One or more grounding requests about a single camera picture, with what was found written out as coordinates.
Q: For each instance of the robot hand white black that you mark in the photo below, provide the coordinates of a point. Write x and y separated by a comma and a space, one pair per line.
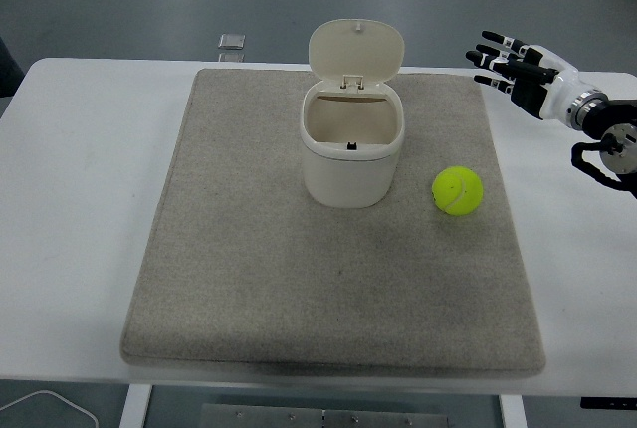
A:
557, 84

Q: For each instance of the yellow tennis ball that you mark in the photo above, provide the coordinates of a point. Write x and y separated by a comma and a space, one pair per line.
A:
458, 190

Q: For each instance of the cream lidded bin box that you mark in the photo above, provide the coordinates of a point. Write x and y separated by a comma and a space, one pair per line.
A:
348, 174

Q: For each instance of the beige fabric mat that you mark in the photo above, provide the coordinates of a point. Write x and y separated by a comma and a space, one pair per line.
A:
298, 274

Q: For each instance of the black table control panel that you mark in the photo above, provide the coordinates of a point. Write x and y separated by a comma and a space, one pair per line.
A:
609, 403

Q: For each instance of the metal floor plate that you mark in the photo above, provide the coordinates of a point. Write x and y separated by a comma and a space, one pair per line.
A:
232, 41
231, 57

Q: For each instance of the white table leg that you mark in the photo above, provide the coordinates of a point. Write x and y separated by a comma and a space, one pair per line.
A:
512, 413
134, 405

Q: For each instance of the grey metal plate with screws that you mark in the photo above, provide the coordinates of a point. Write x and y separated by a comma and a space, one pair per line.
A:
259, 418

